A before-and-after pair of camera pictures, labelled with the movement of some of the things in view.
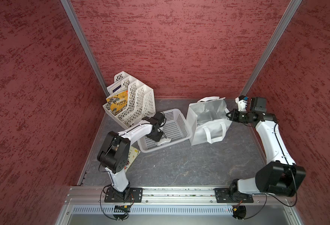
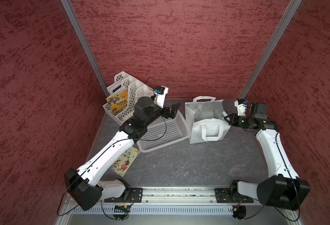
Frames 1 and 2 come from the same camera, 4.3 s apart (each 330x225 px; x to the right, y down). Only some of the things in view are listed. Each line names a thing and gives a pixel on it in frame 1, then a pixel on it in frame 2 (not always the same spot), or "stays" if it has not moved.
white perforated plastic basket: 175,128 stays
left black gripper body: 155,136 to 165,112
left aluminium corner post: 71,15 stays
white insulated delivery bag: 207,120 stays
